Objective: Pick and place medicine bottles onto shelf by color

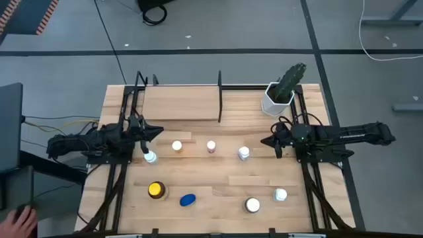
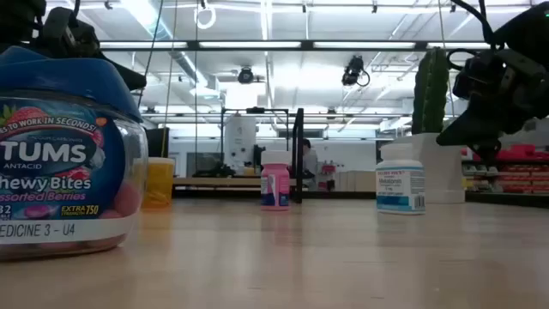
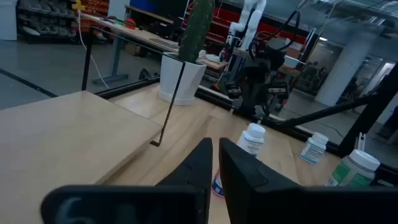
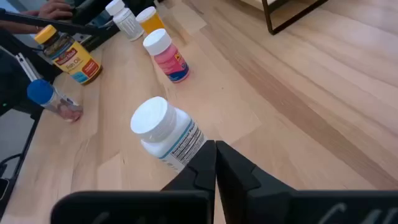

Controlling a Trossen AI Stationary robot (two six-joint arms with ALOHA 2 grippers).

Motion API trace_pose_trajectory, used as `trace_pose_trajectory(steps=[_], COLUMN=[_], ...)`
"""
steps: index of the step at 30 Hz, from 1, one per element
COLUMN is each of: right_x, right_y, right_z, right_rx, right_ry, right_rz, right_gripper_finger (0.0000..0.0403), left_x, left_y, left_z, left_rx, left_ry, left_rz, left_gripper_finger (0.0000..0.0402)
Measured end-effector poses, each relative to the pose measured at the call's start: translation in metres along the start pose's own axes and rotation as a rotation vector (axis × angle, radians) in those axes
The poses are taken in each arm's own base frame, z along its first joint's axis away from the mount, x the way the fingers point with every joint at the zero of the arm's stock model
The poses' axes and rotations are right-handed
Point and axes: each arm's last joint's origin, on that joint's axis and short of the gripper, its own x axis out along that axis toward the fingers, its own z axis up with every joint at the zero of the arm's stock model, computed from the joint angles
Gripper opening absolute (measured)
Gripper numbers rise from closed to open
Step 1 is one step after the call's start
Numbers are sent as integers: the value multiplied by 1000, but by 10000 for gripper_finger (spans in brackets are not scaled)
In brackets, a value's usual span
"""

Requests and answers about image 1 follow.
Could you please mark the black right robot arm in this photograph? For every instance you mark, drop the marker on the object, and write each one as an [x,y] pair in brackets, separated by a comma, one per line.
[350,134]

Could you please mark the black metal rig frame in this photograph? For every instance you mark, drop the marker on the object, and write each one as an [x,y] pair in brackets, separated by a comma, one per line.
[244,87]

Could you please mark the white melatonin bottle blue label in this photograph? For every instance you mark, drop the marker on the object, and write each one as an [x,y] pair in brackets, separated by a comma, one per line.
[244,152]

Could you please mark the dark mat with orange stripes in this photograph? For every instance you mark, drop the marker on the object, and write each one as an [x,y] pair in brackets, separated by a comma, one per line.
[23,16]

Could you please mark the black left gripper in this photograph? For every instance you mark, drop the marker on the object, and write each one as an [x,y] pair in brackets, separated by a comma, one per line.
[137,127]

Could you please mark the grey metal bar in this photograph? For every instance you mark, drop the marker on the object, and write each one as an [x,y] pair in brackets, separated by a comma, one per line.
[408,107]

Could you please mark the black frame bracket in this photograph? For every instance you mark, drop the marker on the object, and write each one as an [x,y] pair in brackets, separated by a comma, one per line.
[271,233]
[155,233]

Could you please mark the blue lid Tums jar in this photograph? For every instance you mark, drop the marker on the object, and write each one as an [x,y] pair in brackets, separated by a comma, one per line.
[187,200]

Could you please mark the wide white cap bottle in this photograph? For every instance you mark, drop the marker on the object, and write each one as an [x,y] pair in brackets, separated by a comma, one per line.
[252,205]

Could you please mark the silver metal plate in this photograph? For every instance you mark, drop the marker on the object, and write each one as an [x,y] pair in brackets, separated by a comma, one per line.
[124,236]
[307,236]

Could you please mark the dark grey monitor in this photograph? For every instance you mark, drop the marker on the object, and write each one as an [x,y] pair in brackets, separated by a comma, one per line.
[10,125]

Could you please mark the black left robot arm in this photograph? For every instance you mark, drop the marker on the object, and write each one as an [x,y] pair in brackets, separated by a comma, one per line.
[82,140]

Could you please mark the white hexagonal plant pot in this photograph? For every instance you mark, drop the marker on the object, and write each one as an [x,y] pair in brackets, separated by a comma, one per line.
[269,105]

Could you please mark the black box on floor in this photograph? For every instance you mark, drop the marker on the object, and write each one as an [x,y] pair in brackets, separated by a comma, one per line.
[152,3]

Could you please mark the grey metal table leg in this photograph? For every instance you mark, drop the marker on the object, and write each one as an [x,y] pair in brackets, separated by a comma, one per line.
[390,21]

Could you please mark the small white pill bottle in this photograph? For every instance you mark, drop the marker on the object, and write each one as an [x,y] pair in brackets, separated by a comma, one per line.
[280,194]

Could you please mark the pink bottle white cap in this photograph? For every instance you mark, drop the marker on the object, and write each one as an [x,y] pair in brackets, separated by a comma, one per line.
[211,146]

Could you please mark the green cactus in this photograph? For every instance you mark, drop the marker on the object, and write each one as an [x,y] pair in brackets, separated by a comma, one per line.
[291,82]

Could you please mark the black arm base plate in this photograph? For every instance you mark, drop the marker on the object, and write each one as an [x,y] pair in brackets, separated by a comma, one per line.
[324,159]
[109,161]

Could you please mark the person's hand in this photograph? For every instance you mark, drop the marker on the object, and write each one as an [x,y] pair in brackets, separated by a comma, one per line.
[16,226]

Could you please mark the yellow cap brown bottle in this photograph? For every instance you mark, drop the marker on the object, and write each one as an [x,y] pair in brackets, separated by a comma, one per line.
[156,190]

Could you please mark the white cap clear bottle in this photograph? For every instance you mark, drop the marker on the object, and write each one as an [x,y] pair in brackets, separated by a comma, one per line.
[150,156]

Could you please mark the orange pill bottle white cap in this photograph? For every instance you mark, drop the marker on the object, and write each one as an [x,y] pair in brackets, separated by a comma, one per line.
[177,145]

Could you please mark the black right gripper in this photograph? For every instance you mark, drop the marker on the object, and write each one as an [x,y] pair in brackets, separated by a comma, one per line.
[283,134]

